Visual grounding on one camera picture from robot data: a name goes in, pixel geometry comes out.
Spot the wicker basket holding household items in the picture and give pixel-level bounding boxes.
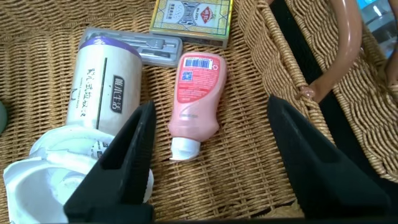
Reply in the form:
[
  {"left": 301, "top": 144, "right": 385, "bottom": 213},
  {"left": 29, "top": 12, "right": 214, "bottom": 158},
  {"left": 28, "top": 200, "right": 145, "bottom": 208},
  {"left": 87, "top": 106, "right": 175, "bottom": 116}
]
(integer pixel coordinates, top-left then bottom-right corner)
[{"left": 0, "top": 0, "right": 363, "bottom": 224}]

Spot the white roll with purple end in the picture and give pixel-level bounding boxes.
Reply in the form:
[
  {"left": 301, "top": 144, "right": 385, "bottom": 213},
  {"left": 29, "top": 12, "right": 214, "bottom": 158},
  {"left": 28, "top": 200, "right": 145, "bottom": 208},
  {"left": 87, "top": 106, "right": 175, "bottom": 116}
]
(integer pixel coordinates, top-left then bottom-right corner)
[{"left": 65, "top": 35, "right": 144, "bottom": 136}]

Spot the clear plastic tool case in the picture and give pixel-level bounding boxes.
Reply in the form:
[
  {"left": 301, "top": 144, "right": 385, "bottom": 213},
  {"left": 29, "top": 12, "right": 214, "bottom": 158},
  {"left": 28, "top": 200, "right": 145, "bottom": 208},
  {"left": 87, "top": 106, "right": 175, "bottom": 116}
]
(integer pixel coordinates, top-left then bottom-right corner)
[{"left": 78, "top": 27, "right": 183, "bottom": 68}]

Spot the pink squeeze bottle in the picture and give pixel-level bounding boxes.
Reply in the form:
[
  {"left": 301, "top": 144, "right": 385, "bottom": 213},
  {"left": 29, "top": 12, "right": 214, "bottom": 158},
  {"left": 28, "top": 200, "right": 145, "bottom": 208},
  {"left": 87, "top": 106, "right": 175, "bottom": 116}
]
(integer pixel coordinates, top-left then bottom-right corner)
[{"left": 167, "top": 52, "right": 228, "bottom": 162}]

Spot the yellow playing card box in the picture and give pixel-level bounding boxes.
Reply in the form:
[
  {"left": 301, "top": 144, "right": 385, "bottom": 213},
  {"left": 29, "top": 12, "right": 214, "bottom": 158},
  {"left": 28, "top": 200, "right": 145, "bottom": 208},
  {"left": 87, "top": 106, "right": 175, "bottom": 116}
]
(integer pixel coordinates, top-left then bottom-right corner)
[{"left": 149, "top": 0, "right": 234, "bottom": 49}]

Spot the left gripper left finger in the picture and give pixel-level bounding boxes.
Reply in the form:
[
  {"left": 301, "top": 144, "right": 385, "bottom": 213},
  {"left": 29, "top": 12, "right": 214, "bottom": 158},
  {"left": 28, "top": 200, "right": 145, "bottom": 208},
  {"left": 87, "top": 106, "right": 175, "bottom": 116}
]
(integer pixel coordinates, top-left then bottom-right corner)
[{"left": 63, "top": 100, "right": 156, "bottom": 224}]

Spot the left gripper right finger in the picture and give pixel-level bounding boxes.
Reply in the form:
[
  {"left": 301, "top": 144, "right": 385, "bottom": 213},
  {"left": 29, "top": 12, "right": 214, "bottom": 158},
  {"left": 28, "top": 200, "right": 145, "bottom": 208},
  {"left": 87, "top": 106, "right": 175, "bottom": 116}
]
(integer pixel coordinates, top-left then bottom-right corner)
[{"left": 267, "top": 95, "right": 394, "bottom": 220}]

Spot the white round plastic container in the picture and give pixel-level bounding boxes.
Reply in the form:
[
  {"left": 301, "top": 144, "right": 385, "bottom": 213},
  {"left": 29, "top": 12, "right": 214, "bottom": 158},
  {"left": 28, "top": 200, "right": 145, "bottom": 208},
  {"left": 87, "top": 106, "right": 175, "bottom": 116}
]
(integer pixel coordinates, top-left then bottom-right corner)
[{"left": 2, "top": 126, "right": 155, "bottom": 224}]

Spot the water bottle with blue label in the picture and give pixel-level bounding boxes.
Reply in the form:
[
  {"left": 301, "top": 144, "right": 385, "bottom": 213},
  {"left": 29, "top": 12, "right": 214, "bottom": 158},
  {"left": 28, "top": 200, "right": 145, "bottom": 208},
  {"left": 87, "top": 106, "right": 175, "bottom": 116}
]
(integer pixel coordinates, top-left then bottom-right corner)
[{"left": 356, "top": 0, "right": 398, "bottom": 60}]

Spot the light teal plastic cup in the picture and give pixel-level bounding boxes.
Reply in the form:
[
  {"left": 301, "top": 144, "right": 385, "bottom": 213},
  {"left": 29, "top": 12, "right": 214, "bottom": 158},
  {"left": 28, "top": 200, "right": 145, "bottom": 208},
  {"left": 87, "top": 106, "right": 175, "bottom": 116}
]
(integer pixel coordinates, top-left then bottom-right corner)
[{"left": 0, "top": 101, "right": 9, "bottom": 134}]

